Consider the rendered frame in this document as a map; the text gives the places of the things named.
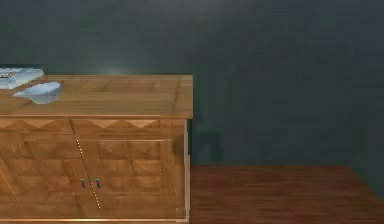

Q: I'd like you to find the brown wooden chest of drawers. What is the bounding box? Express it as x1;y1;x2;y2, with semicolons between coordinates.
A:
0;74;194;224

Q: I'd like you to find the pale blue bowl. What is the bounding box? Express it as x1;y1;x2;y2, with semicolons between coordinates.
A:
12;81;63;105

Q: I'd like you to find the pale blue telephone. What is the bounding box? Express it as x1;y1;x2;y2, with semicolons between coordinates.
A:
0;67;45;90

